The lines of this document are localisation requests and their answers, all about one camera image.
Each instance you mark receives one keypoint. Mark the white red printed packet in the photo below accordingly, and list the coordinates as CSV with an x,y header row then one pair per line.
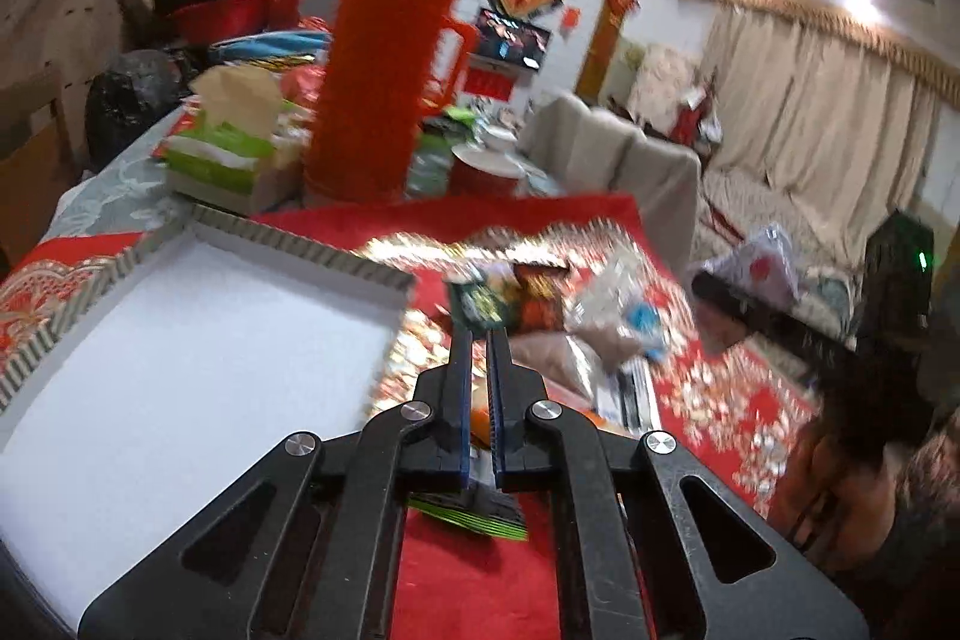
x,y
754,265

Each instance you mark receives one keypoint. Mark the sofa with patterned cover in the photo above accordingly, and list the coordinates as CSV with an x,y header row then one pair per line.
x,y
757,205

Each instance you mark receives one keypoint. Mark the sofa with white cover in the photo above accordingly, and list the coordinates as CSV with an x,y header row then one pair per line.
x,y
607,160

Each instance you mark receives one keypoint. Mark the white tray with striped rim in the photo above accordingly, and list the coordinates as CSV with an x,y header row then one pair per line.
x,y
187,347

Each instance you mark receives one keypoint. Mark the clear bread packet blue label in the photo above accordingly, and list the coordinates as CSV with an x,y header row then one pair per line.
x,y
619,321

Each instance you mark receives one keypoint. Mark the green plastic bag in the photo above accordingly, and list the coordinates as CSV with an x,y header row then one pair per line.
x,y
431,160

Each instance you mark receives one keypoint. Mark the red lidded tin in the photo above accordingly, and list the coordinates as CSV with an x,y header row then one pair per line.
x,y
487,171

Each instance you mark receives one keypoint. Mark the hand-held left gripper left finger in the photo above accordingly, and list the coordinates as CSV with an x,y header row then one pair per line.
x,y
466,419

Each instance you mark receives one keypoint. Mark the beige curtain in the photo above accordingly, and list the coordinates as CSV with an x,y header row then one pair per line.
x,y
810,108

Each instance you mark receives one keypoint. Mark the red thermos flask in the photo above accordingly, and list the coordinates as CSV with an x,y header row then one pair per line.
x,y
375,85

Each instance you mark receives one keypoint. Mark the dark orange snack packet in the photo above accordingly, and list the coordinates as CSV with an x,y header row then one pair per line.
x,y
540,302

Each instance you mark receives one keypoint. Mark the blue striped bag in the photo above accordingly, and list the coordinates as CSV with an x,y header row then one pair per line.
x,y
262,48

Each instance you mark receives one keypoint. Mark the red plastic basin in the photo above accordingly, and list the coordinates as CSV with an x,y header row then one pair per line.
x,y
221,19

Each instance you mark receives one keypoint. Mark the red paper sheet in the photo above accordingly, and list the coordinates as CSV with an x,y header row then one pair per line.
x,y
491,83

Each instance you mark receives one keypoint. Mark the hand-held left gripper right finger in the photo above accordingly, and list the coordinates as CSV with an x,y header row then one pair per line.
x,y
495,419

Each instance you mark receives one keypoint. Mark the green snack packet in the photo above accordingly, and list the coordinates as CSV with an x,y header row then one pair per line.
x,y
480,306

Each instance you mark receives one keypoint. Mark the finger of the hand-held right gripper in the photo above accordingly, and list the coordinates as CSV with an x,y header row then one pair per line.
x,y
757,317

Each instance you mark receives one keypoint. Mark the person's right forearm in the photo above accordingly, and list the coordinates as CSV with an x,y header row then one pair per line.
x,y
926,520

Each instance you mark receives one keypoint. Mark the silver snack packet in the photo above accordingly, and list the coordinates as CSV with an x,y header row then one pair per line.
x,y
555,366

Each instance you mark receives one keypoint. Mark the green tissue box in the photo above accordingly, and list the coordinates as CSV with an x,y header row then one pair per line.
x,y
217,160

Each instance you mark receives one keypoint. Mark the red gold patterned tablecloth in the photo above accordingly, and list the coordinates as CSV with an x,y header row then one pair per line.
x,y
465,584

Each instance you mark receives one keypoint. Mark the wall television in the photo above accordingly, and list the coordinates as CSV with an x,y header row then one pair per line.
x,y
514,40

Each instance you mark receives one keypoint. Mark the grey lace tablecloth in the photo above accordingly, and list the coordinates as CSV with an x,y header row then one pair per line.
x,y
112,197

